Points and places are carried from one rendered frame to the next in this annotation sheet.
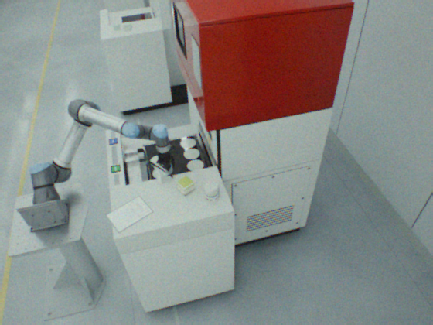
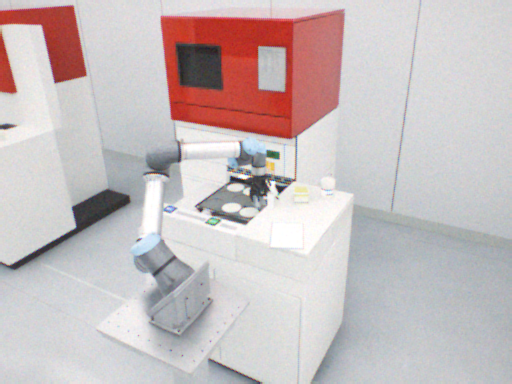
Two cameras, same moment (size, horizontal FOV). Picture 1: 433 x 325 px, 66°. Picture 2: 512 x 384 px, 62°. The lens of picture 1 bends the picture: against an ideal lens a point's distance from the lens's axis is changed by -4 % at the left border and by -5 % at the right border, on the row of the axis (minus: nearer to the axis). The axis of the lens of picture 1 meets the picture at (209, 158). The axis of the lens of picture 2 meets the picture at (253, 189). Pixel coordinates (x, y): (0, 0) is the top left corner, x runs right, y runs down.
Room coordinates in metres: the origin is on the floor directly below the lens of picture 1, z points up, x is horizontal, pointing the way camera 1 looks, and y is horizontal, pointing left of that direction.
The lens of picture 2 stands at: (0.16, 1.71, 1.99)
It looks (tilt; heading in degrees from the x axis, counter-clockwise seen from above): 26 degrees down; 312
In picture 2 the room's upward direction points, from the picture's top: 1 degrees counter-clockwise
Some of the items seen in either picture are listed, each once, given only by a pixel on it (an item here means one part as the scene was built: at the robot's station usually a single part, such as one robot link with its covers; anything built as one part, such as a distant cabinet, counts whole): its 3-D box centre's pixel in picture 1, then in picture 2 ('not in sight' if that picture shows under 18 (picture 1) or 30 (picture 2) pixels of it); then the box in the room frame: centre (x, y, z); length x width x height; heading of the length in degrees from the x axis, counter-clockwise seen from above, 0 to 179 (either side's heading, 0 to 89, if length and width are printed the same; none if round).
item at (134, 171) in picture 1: (134, 172); not in sight; (1.54, 0.47, 0.87); 0.36 x 0.08 x 0.03; 12
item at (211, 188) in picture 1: (211, 192); (327, 188); (1.20, 0.00, 1.01); 0.07 x 0.07 x 0.10
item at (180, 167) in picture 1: (175, 157); (242, 199); (1.61, 0.21, 0.90); 0.34 x 0.34 x 0.01; 12
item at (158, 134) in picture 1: (160, 135); (257, 154); (1.46, 0.25, 1.21); 0.09 x 0.08 x 0.11; 68
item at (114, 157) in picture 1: (117, 163); (192, 228); (1.60, 0.58, 0.89); 0.55 x 0.09 x 0.14; 12
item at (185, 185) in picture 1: (185, 186); (301, 195); (1.27, 0.14, 1.00); 0.07 x 0.07 x 0.07; 39
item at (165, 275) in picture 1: (170, 218); (247, 285); (1.51, 0.30, 0.41); 0.97 x 0.64 x 0.82; 12
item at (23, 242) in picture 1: (54, 222); (180, 322); (1.26, 0.95, 0.75); 0.45 x 0.44 x 0.13; 103
